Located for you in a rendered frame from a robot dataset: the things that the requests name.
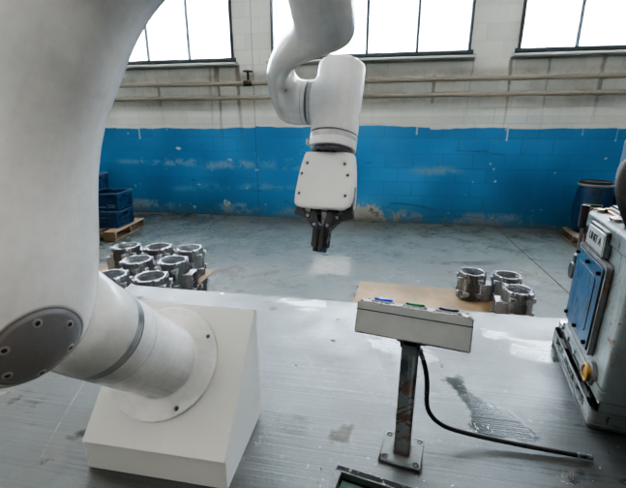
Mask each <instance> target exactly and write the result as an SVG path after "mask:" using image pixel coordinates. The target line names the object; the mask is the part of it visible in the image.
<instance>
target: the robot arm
mask: <svg viewBox="0 0 626 488"><path fill-rule="evenodd" d="M164 2H165V0H0V389H2V388H7V387H13V386H18V385H21V384H24V383H26V382H29V381H33V380H35V379H37V378H39V377H41V376H42V375H44V374H46V373H48V372H49V371H50V372H52V373H55V374H58V375H62V376H65V377H69V378H72V379H76V380H81V381H87V382H91V383H94V384H98V385H102V386H106V387H109V392H110V395H111V397H112V399H113V402H114V403H115V405H116V406H117V407H118V409H119V410H120V411H121V412H123V413H124V414H125V415H127V416H128V417H130V418H132V419H135V420H138V421H142V422H154V423H157V422H163V421H168V420H170V419H173V418H175V417H177V416H179V415H181V414H183V413H185V412H186V411H188V410H189V409H190V408H192V407H193V406H194V405H195V404H196V403H197V402H198V401H199V400H200V399H201V398H202V396H203V395H204V393H205V392H206V390H207V389H208V388H209V386H210V384H211V382H212V380H213V378H214V375H215V372H216V369H217V364H218V344H217V339H216V336H215V334H214V331H213V330H212V328H211V326H210V325H209V323H208V322H207V321H206V320H205V319H204V318H203V317H201V316H200V315H198V314H197V313H195V312H193V311H191V310H188V309H184V308H179V307H169V308H163V309H160V310H157V311H155V310H154V309H152V308H151V307H149V306H148V305H146V304H145V303H144V302H142V301H140V300H139V299H138V298H136V297H135V296H133V295H132V294H130V293H129V292H127V291H126V290H124V289H123V288H121V287H120V286H118V285H117V284H115V283H114V282H113V281H111V280H110V279H109V278H107V277H106V276H105V275H104V274H103V273H102V272H101V271H99V243H100V237H99V170H100V158H101V151H102V144H103V138H104V129H105V126H106V122H107V119H108V116H109V113H110V111H111V108H112V105H113V102H114V100H115V97H116V94H117V92H118V89H119V86H120V84H121V81H122V78H123V76H124V73H125V71H126V69H127V66H128V63H129V61H130V58H131V56H132V53H133V51H134V47H135V45H136V43H137V41H138V39H139V37H140V35H141V34H142V32H143V30H144V29H145V27H146V25H147V24H148V22H149V21H150V19H151V18H152V16H153V15H154V14H155V12H156V11H157V10H158V9H159V7H160V6H161V5H162V4H163V3H164ZM287 3H288V7H289V10H290V14H291V18H292V24H291V25H290V26H289V27H288V28H287V29H286V30H285V31H284V33H283V34H282V36H281V37H280V38H279V40H278V42H277V43H276V45H275V47H274V50H273V52H272V54H271V57H270V60H269V63H268V68H267V84H268V89H269V93H270V96H271V99H272V103H273V105H274V108H275V111H276V113H277V114H278V116H279V117H280V119H281V120H282V121H283V122H285V123H288V124H294V125H311V133H310V137H307V139H306V144H307V145H308V146H309V147H310V148H311V149H312V150H311V152H306V154H305V157H304V160H303V163H302V165H301V168H300V172H299V176H298V181H297V186H296V191H295V198H294V203H295V204H296V205H297V207H296V209H295V214H296V215H298V216H300V217H303V218H306V219H307V220H308V221H309V223H310V224H311V226H312V228H313V234H312V242H311V245H312V246H313V251H315V252H322V253H326V252H327V248H329V247H330V240H331V232H332V230H333V229H334V228H335V227H336V226H337V225H338V224H339V223H340V222H345V221H351V220H354V209H355V204H356V194H357V164H356V157H355V155H354V154H355V153H356V147H357V138H358V131H359V123H360V115H361V107H362V100H363V91H364V83H365V75H366V67H365V65H364V64H363V62H361V61H360V60H359V59H357V58H355V57H353V56H349V55H344V54H334V55H329V56H327V57H325V58H323V59H322V60H321V61H320V63H319V66H318V73H317V77H316V78H315V79H313V80H303V79H300V78H299V77H298V76H297V75H296V74H295V69H296V68H297V67H299V66H300V65H302V64H304V63H306V62H309V61H311V60H314V59H315V58H318V57H322V56H325V55H328V54H331V53H333V52H336V51H338V50H340V49H342V48H344V47H345V46H347V45H348V44H349V43H350V41H351V40H352V38H353V36H354V33H355V28H356V12H355V0H287ZM306 210H308V211H311V213H310V212H308V211H306ZM321 212H324V213H327V214H326V217H325V221H324V225H323V226H322V214H321Z"/></svg>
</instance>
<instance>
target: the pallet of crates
mask: <svg viewBox="0 0 626 488"><path fill-rule="evenodd" d="M107 175H108V172H99V185H100V186H99V237H103V238H104V242H116V241H118V240H120V239H122V238H124V237H126V236H127V235H129V234H131V233H133V232H135V231H137V230H138V229H141V228H143V227H145V225H144V223H145V221H144V218H134V206H133V205H131V204H133V199H132V189H108V180H107ZM100 177H101V179H100ZM103 183H104V184H103ZM101 185H102V186H101ZM122 195H123V196H122ZM119 201H120V202H119ZM123 201H124V202H123ZM100 210H101V211H100ZM126 211H127V212H126ZM124 213H125V215H124ZM126 213H127V214H126ZM121 216H122V217H121ZM126 216H128V217H126ZM121 218H122V219H121ZM129 218H131V219H129ZM132 225H134V226H133V227H132ZM119 231H120V232H119ZM117 232H119V233H117Z"/></svg>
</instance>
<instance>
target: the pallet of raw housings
mask: <svg viewBox="0 0 626 488"><path fill-rule="evenodd" d="M110 251H112V253H111V254H109V257H106V262H107V265H99V271H101V272H102V273H103V274H104V275H105V276H106V277H107V278H109V279H110V280H111V281H113V282H114V283H115V284H117V285H118V286H120V287H121V288H123V289H125V288H126V287H128V286H144V287H156V288H169V289H179V290H205V291H208V285H207V284H208V283H209V279H208V278H207V277H208V276H209V275H210V274H211V273H212V272H213V271H214V270H209V269H205V268H207V263H205V259H204V255H206V250H203V246H202V245H201V244H199V245H198V244H197V245H196V244H187V245H184V244H183V245H180V246H178V247H176V248H175V249H173V247H172V244H171V243H170V244H168V243H156V244H155V243H152V244H151V245H147V246H145V247H143V249H142V247H141V243H137V242H122V243H120V244H116V245H113V246H111V247H110Z"/></svg>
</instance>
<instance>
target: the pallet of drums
mask: <svg viewBox="0 0 626 488"><path fill-rule="evenodd" d="M578 185H579V186H578V188H577V190H576V192H575V195H574V198H573V203H572V208H571V213H570V227H569V228H568V227H562V229H561V234H560V236H562V237H563V238H564V239H566V240H567V241H568V242H569V243H571V244H572V245H573V246H574V247H576V248H578V241H579V234H580V228H578V221H579V216H580V211H581V205H582V204H586V205H591V206H590V212H591V211H593V210H594V209H595V208H602V209H605V208H610V207H613V206H614V205H617V203H616V198H615V192H614V191H613V188H614V182H613V181H609V180H599V179H581V180H580V181H579V182H578Z"/></svg>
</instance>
